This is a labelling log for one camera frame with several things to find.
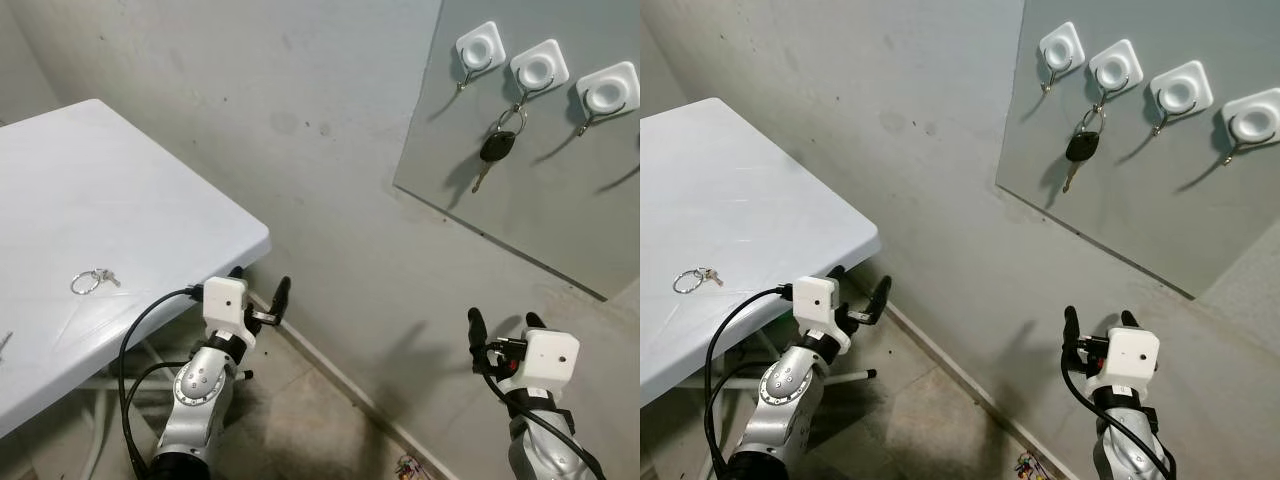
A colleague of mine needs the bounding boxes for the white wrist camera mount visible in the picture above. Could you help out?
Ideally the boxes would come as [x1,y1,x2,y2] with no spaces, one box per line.
[794,276,853,351]
[1085,327,1161,394]
[201,277,259,348]
[497,328,581,396]

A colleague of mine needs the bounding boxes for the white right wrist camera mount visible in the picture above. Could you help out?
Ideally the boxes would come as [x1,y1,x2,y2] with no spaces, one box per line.
[497,328,581,396]
[1085,327,1161,394]

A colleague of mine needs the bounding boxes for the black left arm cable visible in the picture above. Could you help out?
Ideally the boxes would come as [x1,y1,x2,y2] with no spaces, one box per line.
[705,288,798,480]
[118,288,206,480]

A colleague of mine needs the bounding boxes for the black car key with ring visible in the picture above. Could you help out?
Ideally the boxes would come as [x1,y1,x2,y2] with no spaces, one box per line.
[1062,104,1108,195]
[471,104,529,195]

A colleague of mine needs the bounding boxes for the grey wall board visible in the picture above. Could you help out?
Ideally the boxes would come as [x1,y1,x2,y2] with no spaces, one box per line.
[995,0,1280,299]
[393,0,641,301]

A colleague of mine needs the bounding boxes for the silver key ring with keys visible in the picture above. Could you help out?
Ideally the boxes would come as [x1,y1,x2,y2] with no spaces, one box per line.
[70,268,122,296]
[673,266,723,295]

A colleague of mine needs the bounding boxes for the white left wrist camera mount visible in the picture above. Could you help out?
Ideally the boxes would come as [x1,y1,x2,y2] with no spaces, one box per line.
[794,276,853,351]
[201,277,259,348]

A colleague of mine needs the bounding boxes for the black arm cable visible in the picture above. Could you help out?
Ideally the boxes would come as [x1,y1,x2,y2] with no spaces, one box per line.
[705,288,798,480]
[118,288,206,480]
[481,345,607,480]
[1060,345,1177,480]

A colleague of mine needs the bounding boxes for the white adhesive metal hook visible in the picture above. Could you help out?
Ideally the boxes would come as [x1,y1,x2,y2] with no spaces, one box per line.
[1149,60,1214,138]
[574,61,641,137]
[1038,22,1087,95]
[1220,88,1280,167]
[455,21,507,94]
[510,39,570,113]
[1088,39,1145,111]

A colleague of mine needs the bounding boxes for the white plastic folding table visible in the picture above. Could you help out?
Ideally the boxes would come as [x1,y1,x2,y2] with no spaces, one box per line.
[0,98,271,438]
[640,97,882,407]

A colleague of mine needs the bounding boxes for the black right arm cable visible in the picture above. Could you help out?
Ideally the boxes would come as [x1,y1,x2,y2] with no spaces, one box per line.
[1060,345,1177,480]
[481,345,607,480]

